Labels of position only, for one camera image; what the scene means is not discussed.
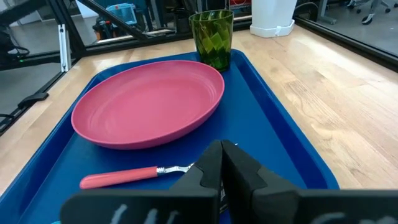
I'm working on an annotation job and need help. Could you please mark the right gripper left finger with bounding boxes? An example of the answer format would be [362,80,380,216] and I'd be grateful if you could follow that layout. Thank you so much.
[169,139,223,191]

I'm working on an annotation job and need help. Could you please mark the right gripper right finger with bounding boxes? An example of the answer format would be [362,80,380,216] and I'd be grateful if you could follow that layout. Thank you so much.
[221,139,301,224]

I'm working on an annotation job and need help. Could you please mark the blue plastic tray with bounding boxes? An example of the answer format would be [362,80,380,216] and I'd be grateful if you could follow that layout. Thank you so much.
[0,49,340,224]

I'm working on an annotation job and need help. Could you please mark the pink handled metal fork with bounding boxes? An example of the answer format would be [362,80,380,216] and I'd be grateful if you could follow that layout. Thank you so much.
[79,163,195,190]

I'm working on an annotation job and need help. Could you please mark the pink plastic plate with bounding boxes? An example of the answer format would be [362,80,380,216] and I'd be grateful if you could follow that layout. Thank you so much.
[70,60,226,151]

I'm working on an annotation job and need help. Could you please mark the green faceted plastic cup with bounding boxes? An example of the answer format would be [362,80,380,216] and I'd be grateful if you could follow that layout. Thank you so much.
[188,9,235,73]

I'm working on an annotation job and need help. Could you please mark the white planter pot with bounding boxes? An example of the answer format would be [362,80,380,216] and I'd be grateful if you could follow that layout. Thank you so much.
[249,0,298,39]

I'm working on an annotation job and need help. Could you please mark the light blue device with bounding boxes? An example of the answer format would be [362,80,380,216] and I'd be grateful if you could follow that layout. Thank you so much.
[105,2,138,27]

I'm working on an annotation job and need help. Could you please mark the office chair wheel base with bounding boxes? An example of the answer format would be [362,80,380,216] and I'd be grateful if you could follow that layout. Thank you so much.
[346,0,393,26]

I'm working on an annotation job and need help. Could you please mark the black cable clip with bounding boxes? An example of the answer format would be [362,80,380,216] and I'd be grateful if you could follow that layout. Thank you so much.
[17,92,50,110]

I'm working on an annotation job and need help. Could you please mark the silver metal frame bracket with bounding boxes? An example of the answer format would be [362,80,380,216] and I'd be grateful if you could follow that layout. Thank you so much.
[58,24,73,73]

